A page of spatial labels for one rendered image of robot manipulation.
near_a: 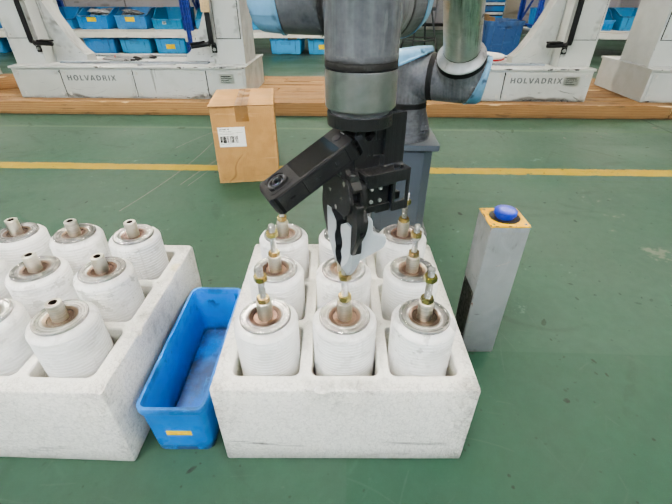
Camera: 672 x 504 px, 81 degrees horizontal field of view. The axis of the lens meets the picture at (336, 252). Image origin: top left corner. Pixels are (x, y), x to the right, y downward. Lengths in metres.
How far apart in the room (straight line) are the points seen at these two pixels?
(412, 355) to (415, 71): 0.75
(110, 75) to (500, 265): 2.62
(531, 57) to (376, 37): 2.58
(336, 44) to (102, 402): 0.57
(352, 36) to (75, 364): 0.58
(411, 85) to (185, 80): 1.89
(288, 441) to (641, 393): 0.69
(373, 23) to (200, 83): 2.39
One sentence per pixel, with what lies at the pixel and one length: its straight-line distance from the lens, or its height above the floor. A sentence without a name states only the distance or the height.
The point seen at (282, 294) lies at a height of 0.23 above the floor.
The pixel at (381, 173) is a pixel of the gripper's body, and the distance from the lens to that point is 0.45.
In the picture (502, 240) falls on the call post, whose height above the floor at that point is 0.29.
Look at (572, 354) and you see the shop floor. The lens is 1.02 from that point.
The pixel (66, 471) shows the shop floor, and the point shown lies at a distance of 0.86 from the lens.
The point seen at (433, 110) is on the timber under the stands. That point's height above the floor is 0.04.
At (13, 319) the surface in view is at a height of 0.25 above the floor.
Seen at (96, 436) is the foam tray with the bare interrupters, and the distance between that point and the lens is 0.78.
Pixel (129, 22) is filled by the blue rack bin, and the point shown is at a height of 0.33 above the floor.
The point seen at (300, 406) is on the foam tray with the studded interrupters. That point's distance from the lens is 0.63.
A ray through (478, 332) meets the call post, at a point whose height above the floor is 0.06.
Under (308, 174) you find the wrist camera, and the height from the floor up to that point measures 0.49.
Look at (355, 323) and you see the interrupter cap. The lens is 0.58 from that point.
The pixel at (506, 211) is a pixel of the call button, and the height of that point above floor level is 0.33.
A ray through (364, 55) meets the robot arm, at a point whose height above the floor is 0.61.
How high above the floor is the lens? 0.66
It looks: 34 degrees down
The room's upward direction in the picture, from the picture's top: straight up
